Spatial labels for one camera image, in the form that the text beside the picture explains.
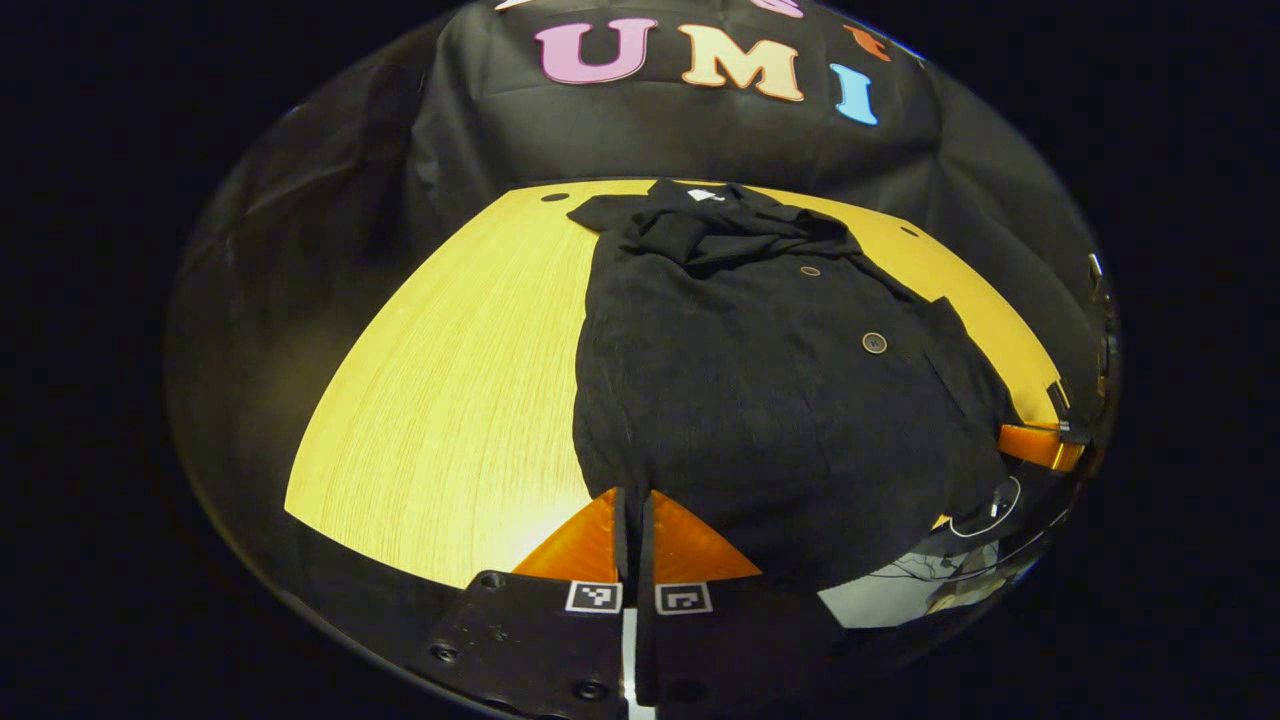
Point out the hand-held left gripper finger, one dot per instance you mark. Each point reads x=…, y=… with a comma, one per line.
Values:
x=645, y=535
x=621, y=535

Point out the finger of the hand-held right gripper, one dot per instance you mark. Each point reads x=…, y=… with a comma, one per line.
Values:
x=1040, y=445

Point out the black jacket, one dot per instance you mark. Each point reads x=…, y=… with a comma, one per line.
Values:
x=750, y=420

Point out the black backdrop cloth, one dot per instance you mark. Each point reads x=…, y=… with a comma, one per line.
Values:
x=650, y=130

